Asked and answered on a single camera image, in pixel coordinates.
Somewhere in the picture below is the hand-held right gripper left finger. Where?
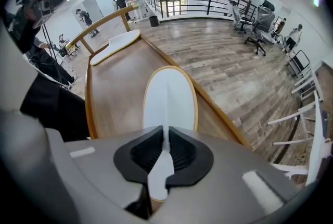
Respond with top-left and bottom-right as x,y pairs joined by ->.
65,126 -> 165,220

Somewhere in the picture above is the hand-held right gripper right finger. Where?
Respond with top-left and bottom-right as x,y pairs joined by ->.
153,126 -> 300,224

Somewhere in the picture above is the person's left forearm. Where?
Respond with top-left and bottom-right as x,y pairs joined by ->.
2,6 -> 40,54

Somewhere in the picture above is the wooden shoe rack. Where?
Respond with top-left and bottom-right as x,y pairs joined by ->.
65,5 -> 253,151

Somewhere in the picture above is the person's black trouser leg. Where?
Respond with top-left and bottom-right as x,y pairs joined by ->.
20,71 -> 91,142

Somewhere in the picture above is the white table with items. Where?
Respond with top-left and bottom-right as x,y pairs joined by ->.
267,90 -> 333,187

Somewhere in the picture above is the black metal railing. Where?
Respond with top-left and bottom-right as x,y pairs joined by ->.
145,0 -> 258,20

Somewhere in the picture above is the large glass window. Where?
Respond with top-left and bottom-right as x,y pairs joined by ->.
165,0 -> 188,15

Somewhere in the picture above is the bare white table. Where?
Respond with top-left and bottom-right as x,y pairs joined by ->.
290,65 -> 325,103

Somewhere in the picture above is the black trolley cart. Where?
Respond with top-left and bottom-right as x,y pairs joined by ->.
286,49 -> 311,78

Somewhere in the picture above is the pale plastic-wrapped chair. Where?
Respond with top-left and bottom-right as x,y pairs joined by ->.
228,0 -> 250,34

